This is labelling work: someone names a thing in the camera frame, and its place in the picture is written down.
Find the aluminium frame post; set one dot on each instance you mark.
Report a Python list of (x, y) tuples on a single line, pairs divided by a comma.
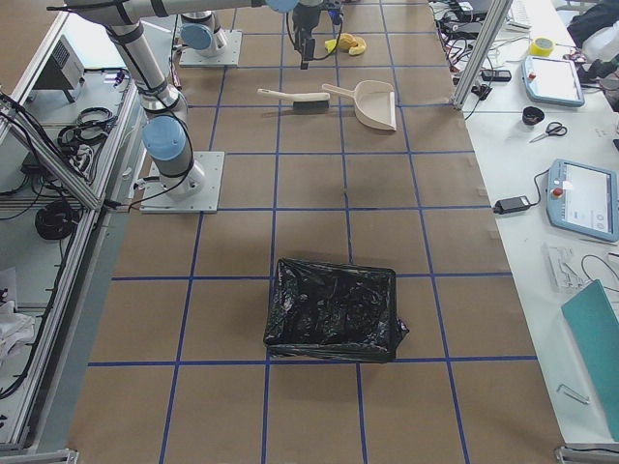
[(494, 20)]

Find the orange peel trash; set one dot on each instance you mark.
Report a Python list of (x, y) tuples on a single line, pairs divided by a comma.
[(352, 45)]

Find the lower teach pendant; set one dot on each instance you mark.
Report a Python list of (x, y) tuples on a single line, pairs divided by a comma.
[(583, 199)]

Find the black handled scissors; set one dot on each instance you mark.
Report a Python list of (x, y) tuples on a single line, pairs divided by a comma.
[(553, 128)]

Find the beige hand brush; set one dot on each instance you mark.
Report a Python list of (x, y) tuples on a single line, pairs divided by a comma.
[(313, 101)]

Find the teach pendant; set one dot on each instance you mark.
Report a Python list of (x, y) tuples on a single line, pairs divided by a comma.
[(583, 199), (552, 81)]

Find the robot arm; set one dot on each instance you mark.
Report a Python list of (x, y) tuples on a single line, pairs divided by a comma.
[(165, 135), (202, 32)]

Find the yellow sponge piece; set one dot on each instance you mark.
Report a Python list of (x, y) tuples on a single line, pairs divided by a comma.
[(330, 45)]

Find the black tape roll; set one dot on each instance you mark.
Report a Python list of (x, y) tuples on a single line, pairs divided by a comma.
[(532, 115)]

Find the teal folder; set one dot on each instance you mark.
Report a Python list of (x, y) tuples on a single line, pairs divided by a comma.
[(594, 327)]

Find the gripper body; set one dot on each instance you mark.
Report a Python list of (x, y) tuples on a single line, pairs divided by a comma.
[(303, 18)]

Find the black lined bin right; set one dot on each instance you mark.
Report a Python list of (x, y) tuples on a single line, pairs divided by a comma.
[(334, 311)]

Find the upper teach pendant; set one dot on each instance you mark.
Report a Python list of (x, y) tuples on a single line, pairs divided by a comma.
[(552, 81)]

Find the beige plastic dustpan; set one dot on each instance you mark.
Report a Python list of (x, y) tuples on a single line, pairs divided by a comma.
[(374, 101)]

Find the black power adapter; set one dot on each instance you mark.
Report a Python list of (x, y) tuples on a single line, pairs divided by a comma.
[(511, 205)]

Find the yellow tape roll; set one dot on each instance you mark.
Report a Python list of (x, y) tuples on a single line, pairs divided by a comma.
[(541, 47)]

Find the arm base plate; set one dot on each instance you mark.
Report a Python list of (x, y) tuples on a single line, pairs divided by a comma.
[(199, 192), (226, 56)]

